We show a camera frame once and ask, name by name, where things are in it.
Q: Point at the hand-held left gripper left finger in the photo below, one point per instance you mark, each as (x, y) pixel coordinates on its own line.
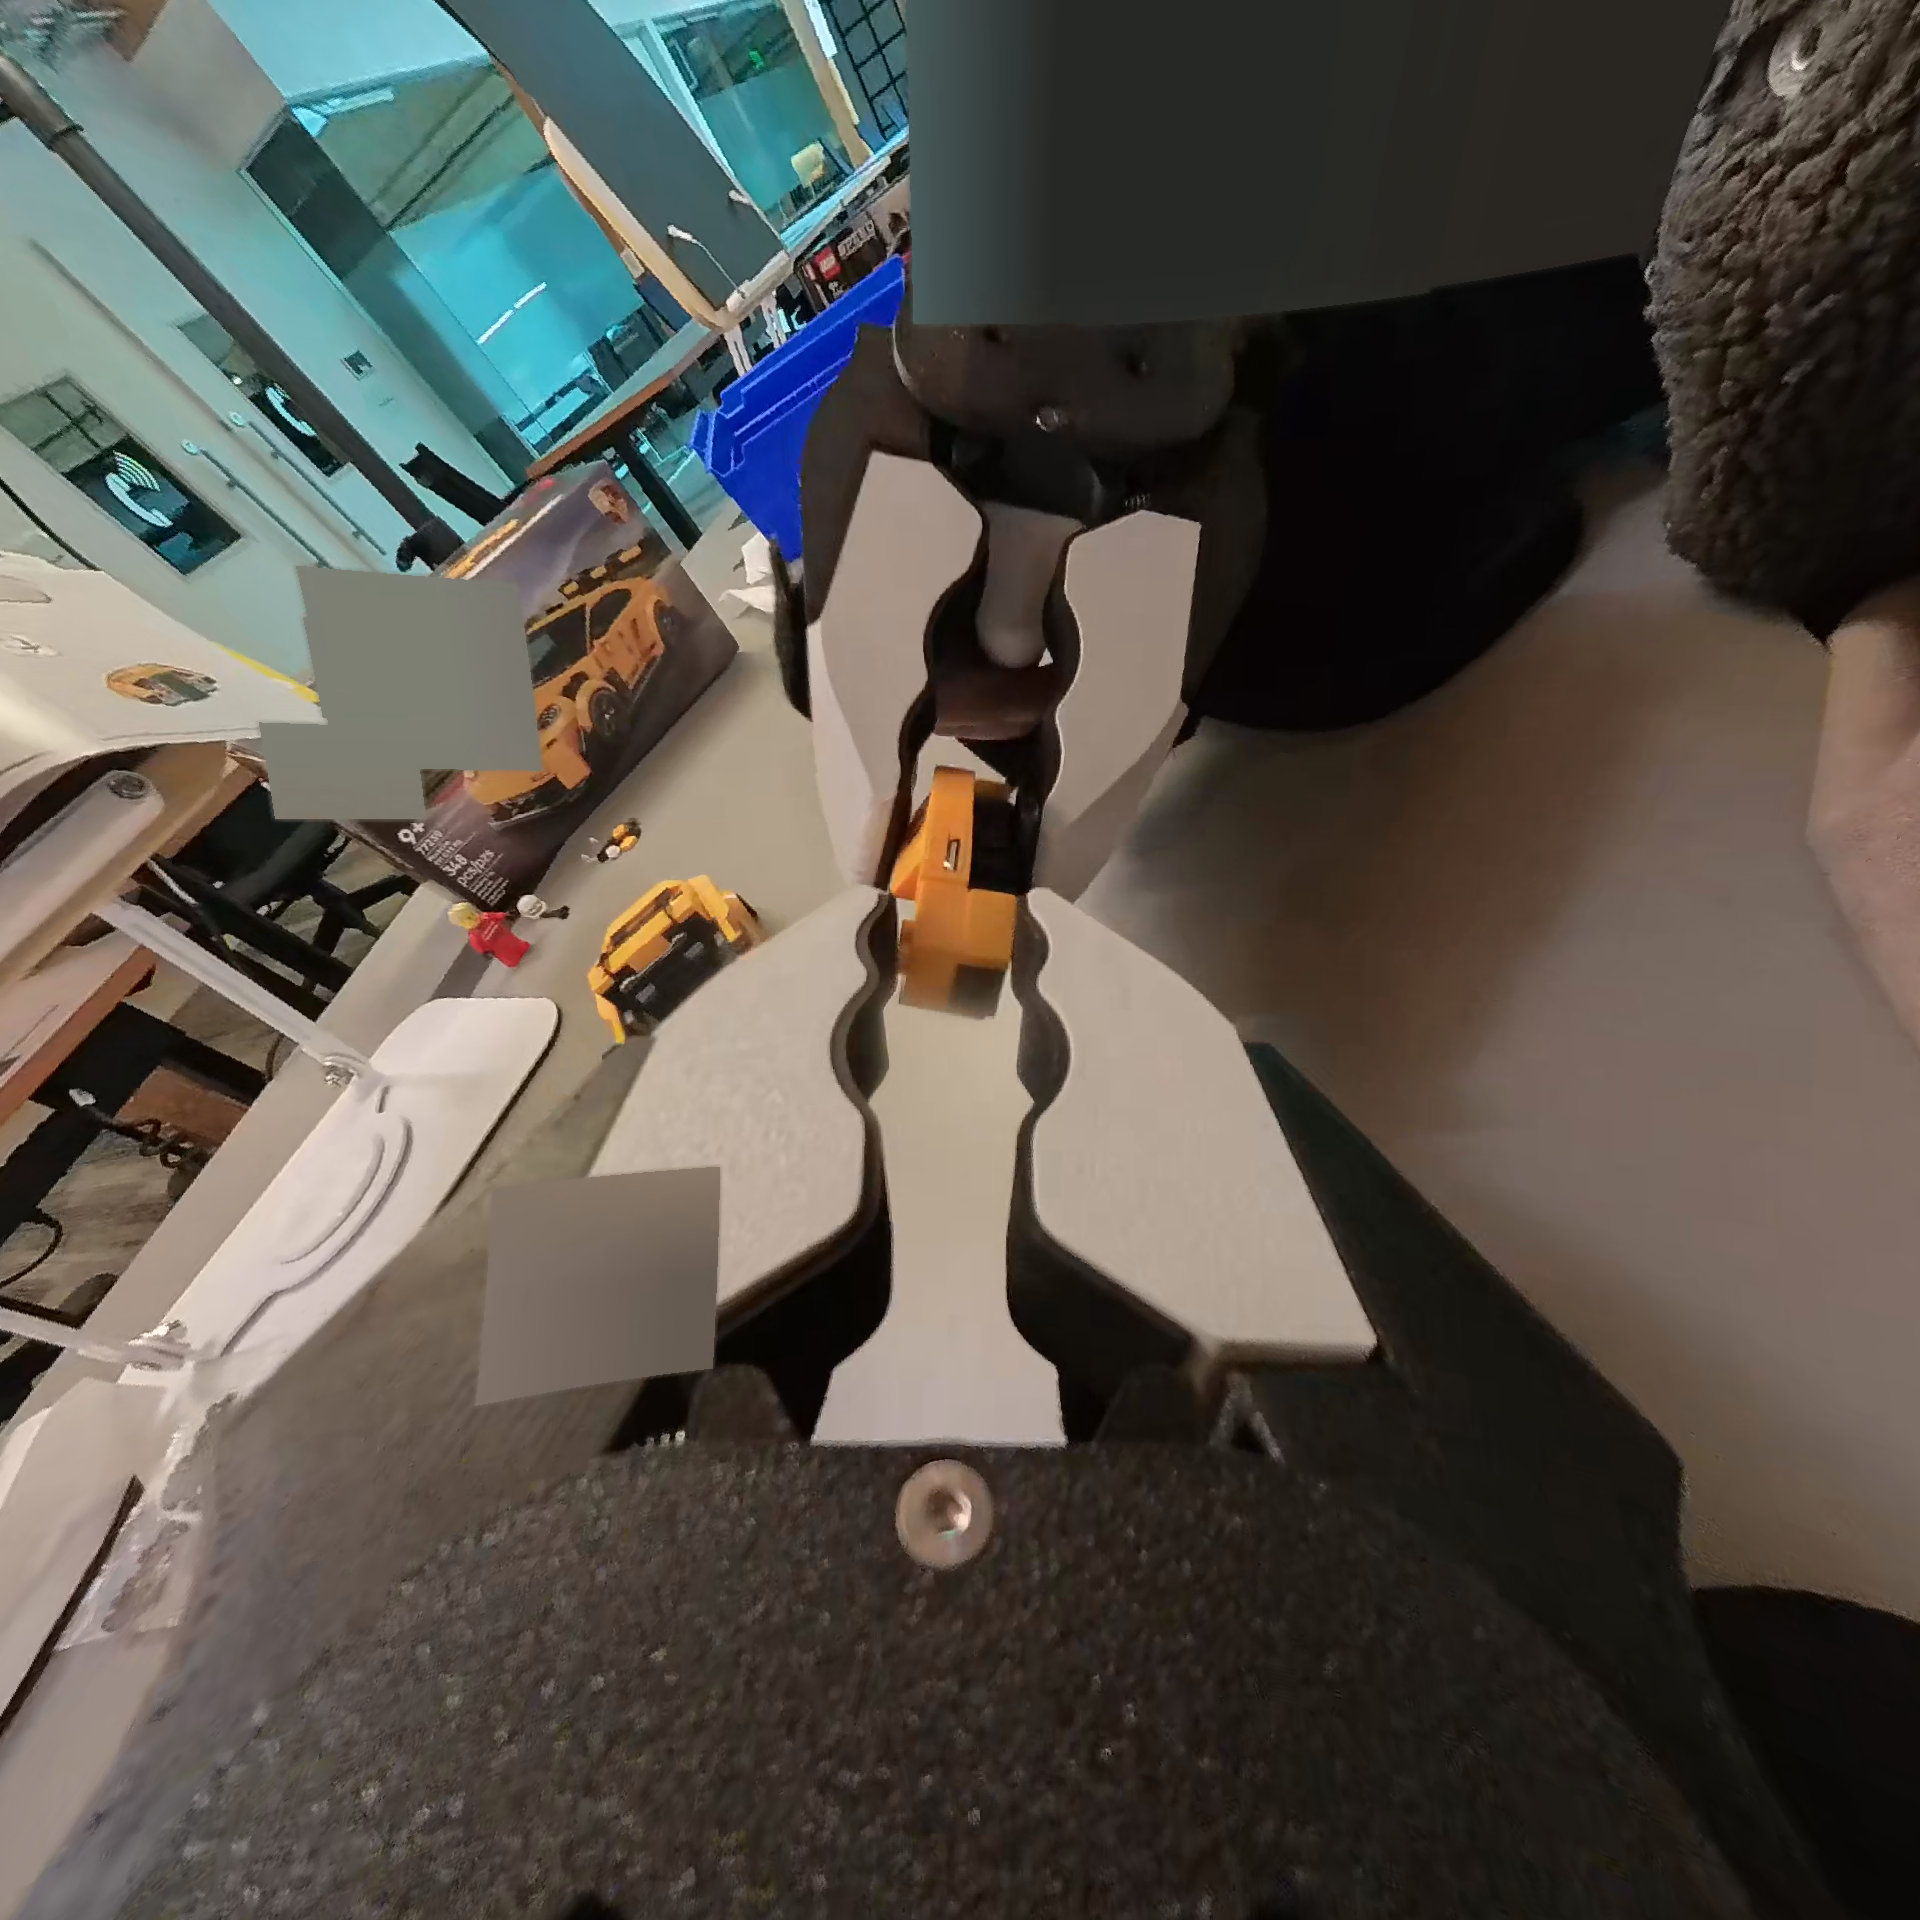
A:
(757, 1128)

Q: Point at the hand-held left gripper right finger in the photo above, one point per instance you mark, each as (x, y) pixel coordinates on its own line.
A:
(1184, 1184)

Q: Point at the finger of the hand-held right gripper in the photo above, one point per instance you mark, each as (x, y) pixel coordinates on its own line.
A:
(892, 598)
(1137, 651)

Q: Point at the orange red grey lego assembly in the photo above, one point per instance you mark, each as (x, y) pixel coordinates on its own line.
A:
(960, 904)

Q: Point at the yellow lego car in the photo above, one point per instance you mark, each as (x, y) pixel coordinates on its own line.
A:
(669, 946)

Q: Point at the lego set box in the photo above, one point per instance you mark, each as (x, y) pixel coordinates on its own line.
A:
(621, 665)

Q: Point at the red lego minifigure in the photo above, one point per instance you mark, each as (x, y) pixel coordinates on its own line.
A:
(506, 928)

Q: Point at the small lego parts cluster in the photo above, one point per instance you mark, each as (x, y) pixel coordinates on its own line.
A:
(611, 840)

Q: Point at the lego instruction booklet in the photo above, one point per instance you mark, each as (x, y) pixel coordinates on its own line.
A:
(124, 679)

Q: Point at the blue plastic bin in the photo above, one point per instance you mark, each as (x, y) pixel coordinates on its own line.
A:
(813, 404)

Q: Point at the black office chair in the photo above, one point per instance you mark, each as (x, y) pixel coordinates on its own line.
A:
(275, 904)

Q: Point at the clear bag of black parts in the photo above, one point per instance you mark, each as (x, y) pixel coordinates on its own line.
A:
(137, 1533)

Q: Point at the dark fleece jacket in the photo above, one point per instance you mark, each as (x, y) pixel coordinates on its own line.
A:
(1803, 304)

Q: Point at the beige garment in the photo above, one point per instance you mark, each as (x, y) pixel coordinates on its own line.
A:
(1874, 810)

